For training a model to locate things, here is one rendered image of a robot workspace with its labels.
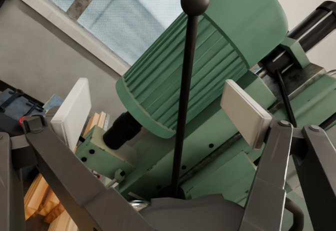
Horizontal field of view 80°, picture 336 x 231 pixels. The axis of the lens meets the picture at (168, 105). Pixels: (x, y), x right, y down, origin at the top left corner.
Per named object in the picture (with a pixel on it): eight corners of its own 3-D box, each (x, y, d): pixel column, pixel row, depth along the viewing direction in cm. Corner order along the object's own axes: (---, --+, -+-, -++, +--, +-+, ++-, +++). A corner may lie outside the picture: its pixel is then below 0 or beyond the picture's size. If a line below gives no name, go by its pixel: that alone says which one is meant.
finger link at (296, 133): (284, 141, 13) (326, 139, 13) (247, 103, 17) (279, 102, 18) (277, 158, 13) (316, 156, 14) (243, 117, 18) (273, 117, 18)
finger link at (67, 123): (71, 159, 13) (59, 159, 13) (91, 106, 19) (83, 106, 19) (62, 121, 12) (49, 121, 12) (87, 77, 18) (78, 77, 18)
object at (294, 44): (248, 54, 48) (313, -3, 43) (265, 76, 51) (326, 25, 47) (267, 65, 41) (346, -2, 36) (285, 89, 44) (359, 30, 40)
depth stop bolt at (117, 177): (96, 188, 52) (120, 166, 49) (102, 191, 53) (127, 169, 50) (94, 195, 50) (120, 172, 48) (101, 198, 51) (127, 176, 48)
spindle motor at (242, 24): (117, 71, 50) (212, -33, 42) (166, 111, 58) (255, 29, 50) (108, 106, 35) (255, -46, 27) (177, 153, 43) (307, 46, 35)
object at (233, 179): (188, 189, 46) (242, 149, 42) (212, 204, 49) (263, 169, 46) (198, 227, 38) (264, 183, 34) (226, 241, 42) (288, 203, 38)
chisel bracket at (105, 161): (75, 144, 53) (95, 123, 51) (118, 167, 59) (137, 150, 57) (67, 165, 46) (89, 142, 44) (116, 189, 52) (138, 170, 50)
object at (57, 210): (74, 146, 64) (84, 135, 62) (78, 148, 64) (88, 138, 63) (43, 221, 43) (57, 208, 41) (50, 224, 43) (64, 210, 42)
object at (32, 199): (53, 143, 58) (65, 130, 57) (59, 147, 59) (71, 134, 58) (9, 223, 38) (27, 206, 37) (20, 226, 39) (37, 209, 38)
